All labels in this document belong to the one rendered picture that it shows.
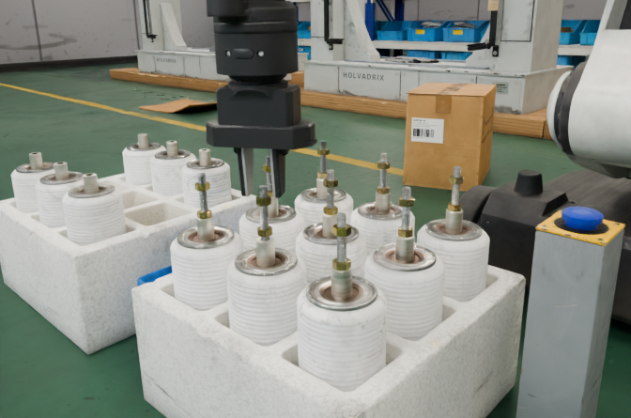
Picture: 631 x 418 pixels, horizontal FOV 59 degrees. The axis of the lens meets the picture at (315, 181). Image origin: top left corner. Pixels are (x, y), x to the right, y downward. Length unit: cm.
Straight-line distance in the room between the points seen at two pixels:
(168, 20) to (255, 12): 459
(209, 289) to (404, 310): 25
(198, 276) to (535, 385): 42
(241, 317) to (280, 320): 5
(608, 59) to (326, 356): 57
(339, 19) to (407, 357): 301
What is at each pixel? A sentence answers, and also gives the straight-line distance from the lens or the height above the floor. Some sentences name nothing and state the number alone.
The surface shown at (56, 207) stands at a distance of 110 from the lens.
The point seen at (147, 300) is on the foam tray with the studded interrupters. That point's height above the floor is 18.
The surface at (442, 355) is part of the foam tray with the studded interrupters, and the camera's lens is 67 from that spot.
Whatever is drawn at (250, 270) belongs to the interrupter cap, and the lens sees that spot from 65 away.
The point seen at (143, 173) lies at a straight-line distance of 130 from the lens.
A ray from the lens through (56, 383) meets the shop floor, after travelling 99.
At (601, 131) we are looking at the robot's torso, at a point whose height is 37.
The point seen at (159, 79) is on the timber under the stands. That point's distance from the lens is 486.
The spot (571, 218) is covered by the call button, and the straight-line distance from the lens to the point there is 64.
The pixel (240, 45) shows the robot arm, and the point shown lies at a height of 51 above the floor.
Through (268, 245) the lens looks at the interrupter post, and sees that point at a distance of 65.
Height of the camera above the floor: 53
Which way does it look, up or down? 17 degrees down
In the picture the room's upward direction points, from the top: 1 degrees counter-clockwise
